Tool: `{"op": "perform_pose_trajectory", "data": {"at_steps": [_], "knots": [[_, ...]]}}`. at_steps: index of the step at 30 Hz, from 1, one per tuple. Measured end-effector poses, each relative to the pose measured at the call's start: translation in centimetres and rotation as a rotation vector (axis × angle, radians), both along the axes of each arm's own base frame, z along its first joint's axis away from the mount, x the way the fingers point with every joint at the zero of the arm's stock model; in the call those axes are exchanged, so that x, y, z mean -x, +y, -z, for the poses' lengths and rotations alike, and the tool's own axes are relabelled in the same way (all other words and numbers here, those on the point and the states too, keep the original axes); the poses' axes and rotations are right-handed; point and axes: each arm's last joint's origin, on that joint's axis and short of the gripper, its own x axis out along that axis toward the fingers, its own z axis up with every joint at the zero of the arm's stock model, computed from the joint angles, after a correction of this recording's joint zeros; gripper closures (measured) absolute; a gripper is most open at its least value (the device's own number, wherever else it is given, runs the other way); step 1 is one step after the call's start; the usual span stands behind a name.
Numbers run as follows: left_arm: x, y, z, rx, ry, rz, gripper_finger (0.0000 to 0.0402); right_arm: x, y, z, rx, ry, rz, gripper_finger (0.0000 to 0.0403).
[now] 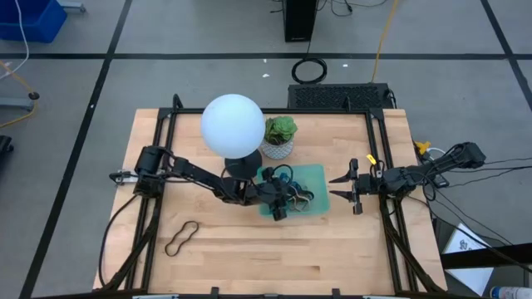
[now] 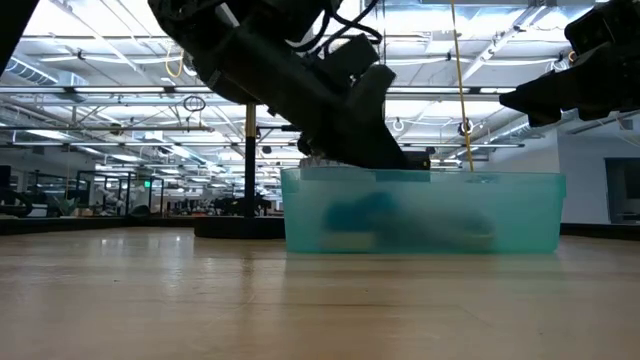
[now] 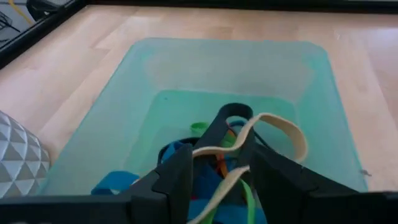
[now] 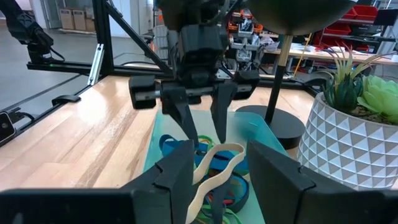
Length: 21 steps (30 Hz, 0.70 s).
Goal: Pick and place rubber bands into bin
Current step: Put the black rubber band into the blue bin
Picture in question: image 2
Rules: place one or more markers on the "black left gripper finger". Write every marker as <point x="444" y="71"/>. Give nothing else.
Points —
<point x="320" y="151"/>
<point x="370" y="140"/>

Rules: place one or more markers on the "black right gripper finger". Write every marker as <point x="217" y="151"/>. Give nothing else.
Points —
<point x="610" y="82"/>
<point x="537" y="100"/>

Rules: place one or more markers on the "white globe lamp black base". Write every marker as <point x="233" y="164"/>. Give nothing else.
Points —
<point x="250" y="160"/>

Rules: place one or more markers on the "teal translucent plastic bin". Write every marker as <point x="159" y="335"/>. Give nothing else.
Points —
<point x="525" y="210"/>

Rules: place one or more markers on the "black vented equipment box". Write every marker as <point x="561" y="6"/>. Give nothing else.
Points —
<point x="420" y="161"/>

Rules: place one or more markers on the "black framed background workstation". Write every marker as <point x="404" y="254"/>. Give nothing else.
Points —
<point x="120" y="195"/>

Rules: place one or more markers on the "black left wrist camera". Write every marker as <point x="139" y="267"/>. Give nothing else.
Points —
<point x="350" y="54"/>

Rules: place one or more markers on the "dark wall screen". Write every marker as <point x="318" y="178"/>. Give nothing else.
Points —
<point x="622" y="190"/>

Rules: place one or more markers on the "black aluminium table frame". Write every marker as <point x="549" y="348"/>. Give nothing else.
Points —
<point x="100" y="226"/>

